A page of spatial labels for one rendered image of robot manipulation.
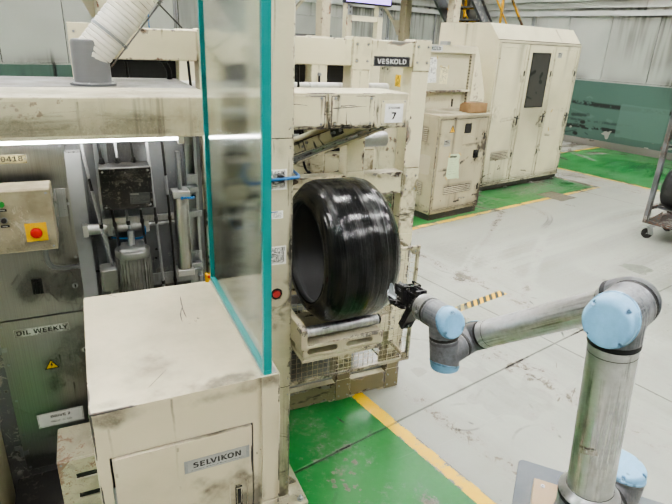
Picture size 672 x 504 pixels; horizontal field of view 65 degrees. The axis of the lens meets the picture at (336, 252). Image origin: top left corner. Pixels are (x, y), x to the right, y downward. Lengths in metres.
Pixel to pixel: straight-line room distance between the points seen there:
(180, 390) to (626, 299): 0.99
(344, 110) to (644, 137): 11.35
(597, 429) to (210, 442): 0.91
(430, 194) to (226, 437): 5.40
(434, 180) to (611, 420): 5.19
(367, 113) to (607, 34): 11.74
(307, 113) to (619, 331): 1.41
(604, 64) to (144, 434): 13.16
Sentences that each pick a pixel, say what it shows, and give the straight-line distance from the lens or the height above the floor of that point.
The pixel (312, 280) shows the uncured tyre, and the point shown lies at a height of 0.97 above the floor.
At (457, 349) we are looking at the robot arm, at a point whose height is 1.12.
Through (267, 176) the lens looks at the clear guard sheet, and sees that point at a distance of 1.05.
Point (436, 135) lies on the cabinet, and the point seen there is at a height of 1.03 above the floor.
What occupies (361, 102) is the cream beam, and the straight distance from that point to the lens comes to 2.29.
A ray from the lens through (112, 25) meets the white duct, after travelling 2.04.
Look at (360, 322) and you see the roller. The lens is 2.20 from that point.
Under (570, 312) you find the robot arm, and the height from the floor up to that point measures 1.34.
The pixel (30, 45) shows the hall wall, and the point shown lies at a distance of 10.69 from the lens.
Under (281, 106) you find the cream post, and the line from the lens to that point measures 1.87.
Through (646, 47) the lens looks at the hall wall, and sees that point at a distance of 13.42.
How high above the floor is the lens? 1.97
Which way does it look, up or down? 22 degrees down
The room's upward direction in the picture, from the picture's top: 3 degrees clockwise
